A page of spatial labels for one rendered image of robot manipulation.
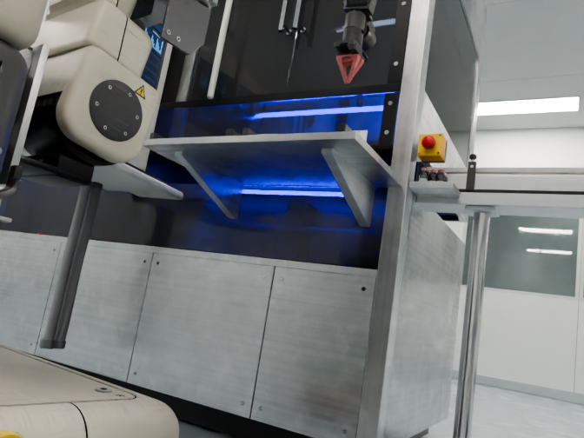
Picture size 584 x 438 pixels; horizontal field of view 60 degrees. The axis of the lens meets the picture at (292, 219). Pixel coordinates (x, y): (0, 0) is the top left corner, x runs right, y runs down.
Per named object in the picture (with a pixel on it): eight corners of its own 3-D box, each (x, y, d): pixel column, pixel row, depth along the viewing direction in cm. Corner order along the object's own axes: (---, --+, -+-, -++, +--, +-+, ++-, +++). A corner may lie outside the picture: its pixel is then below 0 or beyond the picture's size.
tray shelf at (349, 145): (230, 189, 194) (231, 184, 194) (408, 194, 160) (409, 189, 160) (141, 145, 153) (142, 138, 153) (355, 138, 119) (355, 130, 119)
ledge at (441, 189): (420, 199, 164) (421, 194, 164) (461, 201, 158) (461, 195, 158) (408, 187, 152) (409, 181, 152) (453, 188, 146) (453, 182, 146)
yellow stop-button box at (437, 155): (421, 163, 159) (424, 142, 160) (445, 162, 155) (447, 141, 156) (415, 155, 152) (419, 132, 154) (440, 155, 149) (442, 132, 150)
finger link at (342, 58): (364, 89, 142) (368, 59, 143) (355, 78, 135) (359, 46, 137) (341, 91, 145) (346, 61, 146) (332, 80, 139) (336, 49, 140)
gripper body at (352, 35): (368, 63, 143) (370, 40, 145) (355, 45, 135) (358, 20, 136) (346, 66, 146) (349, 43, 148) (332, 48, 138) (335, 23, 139)
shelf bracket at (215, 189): (230, 218, 181) (236, 183, 183) (237, 219, 179) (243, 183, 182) (166, 192, 152) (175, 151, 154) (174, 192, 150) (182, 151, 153)
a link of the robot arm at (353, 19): (342, 9, 142) (361, 5, 139) (352, 22, 148) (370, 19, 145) (340, 31, 141) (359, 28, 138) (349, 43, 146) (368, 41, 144)
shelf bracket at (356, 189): (361, 226, 156) (366, 186, 159) (370, 227, 155) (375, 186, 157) (314, 196, 127) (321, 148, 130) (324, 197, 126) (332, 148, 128)
